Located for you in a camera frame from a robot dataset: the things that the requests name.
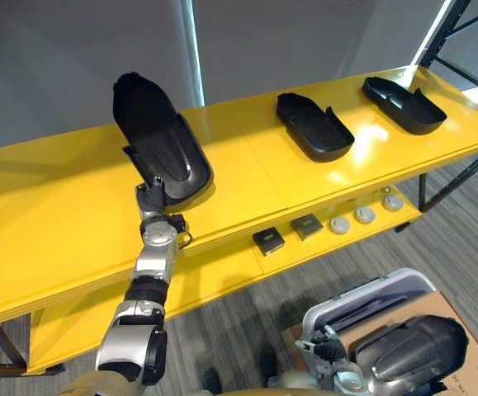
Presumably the yellow shelf board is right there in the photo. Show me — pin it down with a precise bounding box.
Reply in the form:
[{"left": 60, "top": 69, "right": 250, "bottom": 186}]
[
  {"left": 0, "top": 64, "right": 478, "bottom": 331},
  {"left": 27, "top": 187, "right": 424, "bottom": 376}
]

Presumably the round grey disc part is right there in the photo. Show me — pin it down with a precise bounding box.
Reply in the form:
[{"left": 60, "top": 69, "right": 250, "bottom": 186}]
[
  {"left": 353, "top": 205, "right": 376, "bottom": 226},
  {"left": 381, "top": 194, "right": 404, "bottom": 214},
  {"left": 328, "top": 214, "right": 352, "bottom": 236}
]

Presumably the grey plastic crate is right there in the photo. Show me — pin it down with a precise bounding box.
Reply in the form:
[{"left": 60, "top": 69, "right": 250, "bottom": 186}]
[{"left": 302, "top": 267, "right": 437, "bottom": 372}]

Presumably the tan robot torso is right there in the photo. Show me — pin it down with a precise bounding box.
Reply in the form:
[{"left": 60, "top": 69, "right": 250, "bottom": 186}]
[{"left": 56, "top": 369, "right": 388, "bottom": 396}]

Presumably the dark right robot foot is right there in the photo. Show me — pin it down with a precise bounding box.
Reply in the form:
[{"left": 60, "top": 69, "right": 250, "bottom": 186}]
[{"left": 258, "top": 345, "right": 280, "bottom": 381}]

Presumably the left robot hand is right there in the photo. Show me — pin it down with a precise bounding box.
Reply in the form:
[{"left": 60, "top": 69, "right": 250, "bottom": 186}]
[{"left": 135, "top": 175, "right": 169, "bottom": 216}]

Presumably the dark left robot foot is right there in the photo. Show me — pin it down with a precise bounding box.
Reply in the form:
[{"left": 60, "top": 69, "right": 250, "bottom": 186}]
[{"left": 203, "top": 366, "right": 224, "bottom": 394}]

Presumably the black plastic housing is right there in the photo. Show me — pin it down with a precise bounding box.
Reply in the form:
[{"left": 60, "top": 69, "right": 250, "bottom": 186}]
[
  {"left": 276, "top": 92, "right": 356, "bottom": 163},
  {"left": 353, "top": 314, "right": 470, "bottom": 383},
  {"left": 112, "top": 71, "right": 215, "bottom": 207},
  {"left": 362, "top": 75, "right": 447, "bottom": 135}
]

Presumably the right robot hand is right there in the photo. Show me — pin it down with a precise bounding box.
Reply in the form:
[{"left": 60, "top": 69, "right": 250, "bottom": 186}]
[{"left": 295, "top": 324, "right": 349, "bottom": 364}]

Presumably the dark robot foot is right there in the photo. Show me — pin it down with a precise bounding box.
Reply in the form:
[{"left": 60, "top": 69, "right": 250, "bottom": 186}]
[
  {"left": 258, "top": 345, "right": 280, "bottom": 381},
  {"left": 203, "top": 366, "right": 224, "bottom": 394}
]

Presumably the small cardboard box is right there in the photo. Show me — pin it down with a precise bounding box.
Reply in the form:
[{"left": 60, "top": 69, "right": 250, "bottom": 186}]
[{"left": 282, "top": 323, "right": 305, "bottom": 360}]

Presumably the small black square box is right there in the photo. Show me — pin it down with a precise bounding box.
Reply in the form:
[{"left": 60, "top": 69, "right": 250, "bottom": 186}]
[
  {"left": 291, "top": 214, "right": 322, "bottom": 241},
  {"left": 252, "top": 229, "right": 285, "bottom": 257}
]

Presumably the black metal rack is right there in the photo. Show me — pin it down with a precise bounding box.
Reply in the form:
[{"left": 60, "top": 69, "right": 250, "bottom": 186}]
[{"left": 418, "top": 0, "right": 478, "bottom": 100}]

